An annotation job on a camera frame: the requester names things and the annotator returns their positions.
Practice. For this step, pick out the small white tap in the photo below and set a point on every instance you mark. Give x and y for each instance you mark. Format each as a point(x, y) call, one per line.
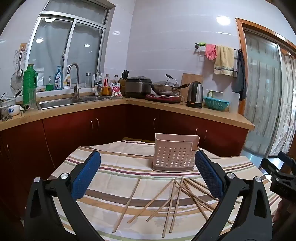
point(97, 85)

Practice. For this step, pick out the black steel electric kettle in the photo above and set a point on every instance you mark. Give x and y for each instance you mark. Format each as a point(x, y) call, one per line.
point(194, 95)

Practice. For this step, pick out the blue dish soap bottle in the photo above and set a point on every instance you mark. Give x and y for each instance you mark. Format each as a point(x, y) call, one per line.
point(58, 80)

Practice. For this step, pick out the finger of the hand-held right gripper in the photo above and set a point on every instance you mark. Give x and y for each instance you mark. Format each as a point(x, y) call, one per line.
point(269, 165)

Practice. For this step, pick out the knife block with knives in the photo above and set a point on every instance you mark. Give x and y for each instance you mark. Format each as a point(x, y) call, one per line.
point(123, 85)

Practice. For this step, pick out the pink perforated utensil holder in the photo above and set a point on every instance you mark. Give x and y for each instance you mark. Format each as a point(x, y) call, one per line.
point(172, 154)

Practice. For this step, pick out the teal plastic colander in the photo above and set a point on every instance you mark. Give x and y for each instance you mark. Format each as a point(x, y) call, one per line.
point(216, 103)

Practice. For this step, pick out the clear glass jar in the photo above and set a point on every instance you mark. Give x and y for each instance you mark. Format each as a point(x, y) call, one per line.
point(88, 80)

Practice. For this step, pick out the green dish soap bottle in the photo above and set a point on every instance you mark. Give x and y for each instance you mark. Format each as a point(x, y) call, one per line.
point(49, 86)

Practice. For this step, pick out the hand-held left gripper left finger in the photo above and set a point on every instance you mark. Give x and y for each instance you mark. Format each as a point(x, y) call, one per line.
point(87, 172)

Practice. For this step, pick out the small clear bottle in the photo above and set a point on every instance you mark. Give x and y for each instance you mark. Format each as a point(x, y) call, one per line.
point(115, 79)

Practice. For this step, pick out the hanging metal strainer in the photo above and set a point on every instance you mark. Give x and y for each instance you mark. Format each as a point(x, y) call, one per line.
point(16, 81)

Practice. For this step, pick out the pile of wooden chopsticks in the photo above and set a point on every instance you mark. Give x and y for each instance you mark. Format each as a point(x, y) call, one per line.
point(172, 201)

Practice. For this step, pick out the grey rice cooker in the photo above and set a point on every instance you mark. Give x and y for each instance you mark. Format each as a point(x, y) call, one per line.
point(137, 88)

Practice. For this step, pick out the pink rubber gloves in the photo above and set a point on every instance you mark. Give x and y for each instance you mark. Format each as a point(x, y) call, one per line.
point(211, 52)

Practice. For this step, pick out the white plastic container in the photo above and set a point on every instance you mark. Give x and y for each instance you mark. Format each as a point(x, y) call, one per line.
point(234, 103)

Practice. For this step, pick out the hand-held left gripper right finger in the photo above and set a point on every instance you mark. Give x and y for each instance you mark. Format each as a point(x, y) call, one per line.
point(208, 172)

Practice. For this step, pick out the green thermos flask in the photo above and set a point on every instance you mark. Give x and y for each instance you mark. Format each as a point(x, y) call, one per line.
point(29, 85)

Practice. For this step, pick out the pink snack bag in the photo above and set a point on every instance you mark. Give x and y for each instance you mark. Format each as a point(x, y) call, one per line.
point(116, 90)

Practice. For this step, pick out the white cleaner bottle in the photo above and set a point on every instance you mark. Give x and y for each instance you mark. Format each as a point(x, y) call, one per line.
point(67, 80)

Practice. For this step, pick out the white and green pitcher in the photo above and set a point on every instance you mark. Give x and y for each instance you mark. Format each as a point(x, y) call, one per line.
point(214, 93)

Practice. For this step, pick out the yellow towel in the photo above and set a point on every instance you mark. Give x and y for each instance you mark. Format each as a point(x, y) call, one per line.
point(223, 61)

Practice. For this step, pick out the dark grey cloth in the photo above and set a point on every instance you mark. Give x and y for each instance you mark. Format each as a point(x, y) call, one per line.
point(240, 81)

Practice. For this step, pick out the stainless steel sink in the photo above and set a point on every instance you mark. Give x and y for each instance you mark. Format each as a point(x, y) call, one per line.
point(69, 102)

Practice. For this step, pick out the red induction cooker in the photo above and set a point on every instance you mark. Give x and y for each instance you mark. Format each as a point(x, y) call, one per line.
point(161, 97)

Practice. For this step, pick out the steel kitchen faucet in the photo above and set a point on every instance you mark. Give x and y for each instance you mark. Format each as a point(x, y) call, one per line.
point(76, 78)

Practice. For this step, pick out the wall towel rail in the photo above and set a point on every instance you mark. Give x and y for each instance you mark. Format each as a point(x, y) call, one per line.
point(200, 45)

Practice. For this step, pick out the cooking oil bottle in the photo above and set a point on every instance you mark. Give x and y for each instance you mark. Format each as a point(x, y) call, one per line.
point(106, 87)

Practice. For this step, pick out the white bowl with blue print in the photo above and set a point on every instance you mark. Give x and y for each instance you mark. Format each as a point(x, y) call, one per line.
point(13, 110)

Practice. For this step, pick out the aluminium sliding window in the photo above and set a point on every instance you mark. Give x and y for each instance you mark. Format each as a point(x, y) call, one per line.
point(67, 44)

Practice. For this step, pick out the striped tablecloth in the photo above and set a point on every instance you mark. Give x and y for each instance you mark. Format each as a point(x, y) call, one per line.
point(111, 185)

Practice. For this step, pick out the wooden framed glass door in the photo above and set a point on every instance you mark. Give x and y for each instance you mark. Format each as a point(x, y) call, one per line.
point(261, 92)

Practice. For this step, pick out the wooden cutting board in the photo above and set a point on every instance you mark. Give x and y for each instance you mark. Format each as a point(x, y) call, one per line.
point(192, 78)

